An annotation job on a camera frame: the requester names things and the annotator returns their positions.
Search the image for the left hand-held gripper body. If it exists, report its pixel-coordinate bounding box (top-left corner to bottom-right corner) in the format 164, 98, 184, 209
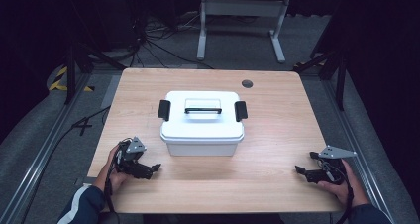
114, 136, 155, 180

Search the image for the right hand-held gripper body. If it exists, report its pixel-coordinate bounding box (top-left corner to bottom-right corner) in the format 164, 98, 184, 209
309, 145, 358, 185

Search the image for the person's right hand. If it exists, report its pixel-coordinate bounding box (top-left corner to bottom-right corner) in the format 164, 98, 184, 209
317, 159, 361, 202

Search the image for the person's left hand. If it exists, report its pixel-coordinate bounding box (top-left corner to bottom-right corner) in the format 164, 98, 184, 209
106, 144, 131, 192

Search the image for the white plastic storage box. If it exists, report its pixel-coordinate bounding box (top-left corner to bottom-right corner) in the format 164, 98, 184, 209
165, 138, 240, 158

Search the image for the black box latch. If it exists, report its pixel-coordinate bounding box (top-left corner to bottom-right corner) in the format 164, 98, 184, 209
234, 100, 249, 123
157, 99, 172, 122

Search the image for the white storage box lid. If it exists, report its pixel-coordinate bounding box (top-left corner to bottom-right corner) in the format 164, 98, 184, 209
159, 90, 246, 145

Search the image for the black metal stand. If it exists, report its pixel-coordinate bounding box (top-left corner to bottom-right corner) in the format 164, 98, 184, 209
292, 48, 349, 112
63, 41, 127, 106

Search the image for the yellow black floor tape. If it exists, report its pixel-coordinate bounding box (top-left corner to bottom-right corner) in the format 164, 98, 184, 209
48, 65, 96, 93

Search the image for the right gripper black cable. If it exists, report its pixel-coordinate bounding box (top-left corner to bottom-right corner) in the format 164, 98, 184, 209
321, 161, 355, 224

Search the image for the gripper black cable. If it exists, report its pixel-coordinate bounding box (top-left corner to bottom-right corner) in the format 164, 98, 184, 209
321, 161, 355, 224
104, 153, 121, 224

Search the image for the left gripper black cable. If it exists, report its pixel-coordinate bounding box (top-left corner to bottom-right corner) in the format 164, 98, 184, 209
104, 153, 121, 224

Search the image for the aluminium floor rail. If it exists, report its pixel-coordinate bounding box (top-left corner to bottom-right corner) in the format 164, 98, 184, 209
0, 70, 94, 224
320, 78, 399, 224

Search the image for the long black floor cable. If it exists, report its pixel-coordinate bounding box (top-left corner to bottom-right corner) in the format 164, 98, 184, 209
19, 105, 112, 224

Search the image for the black lid handle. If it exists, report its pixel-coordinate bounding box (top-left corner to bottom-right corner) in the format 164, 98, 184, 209
183, 107, 223, 115

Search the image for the bundle of black floor cables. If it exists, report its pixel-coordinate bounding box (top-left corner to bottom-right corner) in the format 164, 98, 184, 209
127, 9, 216, 70

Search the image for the white metal table frame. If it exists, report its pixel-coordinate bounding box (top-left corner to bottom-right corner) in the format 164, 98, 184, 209
196, 0, 291, 64

